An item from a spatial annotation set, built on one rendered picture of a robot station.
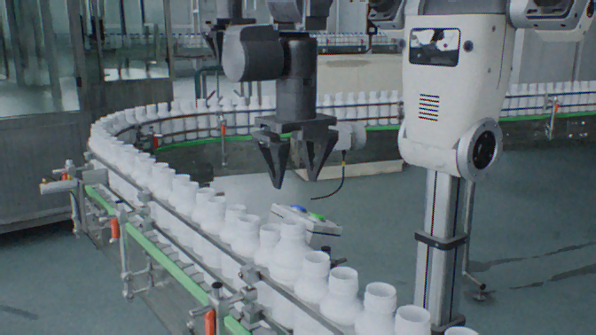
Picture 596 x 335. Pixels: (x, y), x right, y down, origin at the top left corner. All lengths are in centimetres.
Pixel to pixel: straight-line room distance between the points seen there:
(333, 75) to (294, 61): 414
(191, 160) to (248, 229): 139
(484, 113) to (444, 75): 13
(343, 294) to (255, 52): 32
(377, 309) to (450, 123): 68
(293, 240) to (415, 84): 66
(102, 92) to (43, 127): 211
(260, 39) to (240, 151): 164
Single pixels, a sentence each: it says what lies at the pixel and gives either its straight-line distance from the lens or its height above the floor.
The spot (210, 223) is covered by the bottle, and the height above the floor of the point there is 113.
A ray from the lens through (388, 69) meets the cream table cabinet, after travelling 504.
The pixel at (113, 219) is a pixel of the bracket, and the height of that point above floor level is 107.
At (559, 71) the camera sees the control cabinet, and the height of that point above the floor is 93.
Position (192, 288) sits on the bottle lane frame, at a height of 99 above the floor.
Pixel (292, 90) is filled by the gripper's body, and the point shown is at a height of 139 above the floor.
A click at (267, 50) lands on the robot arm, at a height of 144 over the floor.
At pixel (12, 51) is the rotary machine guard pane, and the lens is 371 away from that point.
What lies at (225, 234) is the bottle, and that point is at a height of 112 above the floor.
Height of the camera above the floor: 147
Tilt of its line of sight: 16 degrees down
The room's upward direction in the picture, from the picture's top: straight up
